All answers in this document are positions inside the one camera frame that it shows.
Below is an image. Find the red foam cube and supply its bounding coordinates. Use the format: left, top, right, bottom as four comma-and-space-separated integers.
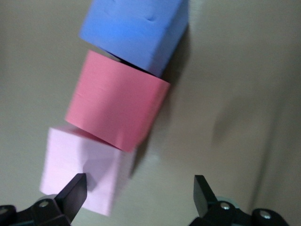
64, 49, 171, 153

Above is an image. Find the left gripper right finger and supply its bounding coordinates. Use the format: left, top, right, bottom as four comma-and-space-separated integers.
188, 175, 287, 226

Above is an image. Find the purple foam cube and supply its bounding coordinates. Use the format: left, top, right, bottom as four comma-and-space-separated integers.
79, 0, 190, 78

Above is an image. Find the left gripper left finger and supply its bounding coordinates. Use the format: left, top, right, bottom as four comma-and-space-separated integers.
0, 173, 88, 226

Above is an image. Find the brown table cover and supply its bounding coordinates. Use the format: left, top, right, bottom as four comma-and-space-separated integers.
0, 0, 301, 226

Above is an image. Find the pink foam cube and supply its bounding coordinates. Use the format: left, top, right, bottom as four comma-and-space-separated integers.
39, 126, 138, 217

